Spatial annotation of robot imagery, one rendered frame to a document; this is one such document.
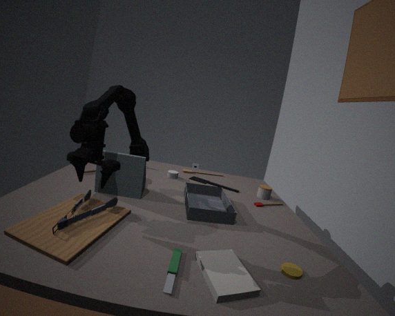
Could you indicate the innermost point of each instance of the dark grey roasting tin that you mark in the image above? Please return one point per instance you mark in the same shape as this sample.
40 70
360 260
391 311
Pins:
208 204

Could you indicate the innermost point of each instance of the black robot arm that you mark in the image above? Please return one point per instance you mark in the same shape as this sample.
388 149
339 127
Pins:
91 125

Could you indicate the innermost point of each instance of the white cylindrical container with tan lid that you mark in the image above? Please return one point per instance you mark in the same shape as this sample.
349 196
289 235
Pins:
264 192

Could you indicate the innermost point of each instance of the black flat spatula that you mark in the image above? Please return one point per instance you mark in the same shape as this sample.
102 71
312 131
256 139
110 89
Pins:
208 182

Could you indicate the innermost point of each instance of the wooden board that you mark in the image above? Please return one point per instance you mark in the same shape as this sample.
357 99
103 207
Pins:
67 244

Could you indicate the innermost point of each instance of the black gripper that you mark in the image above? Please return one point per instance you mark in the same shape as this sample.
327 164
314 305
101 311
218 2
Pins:
108 167

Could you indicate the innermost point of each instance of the white round disc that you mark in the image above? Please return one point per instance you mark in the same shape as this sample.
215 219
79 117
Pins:
172 174

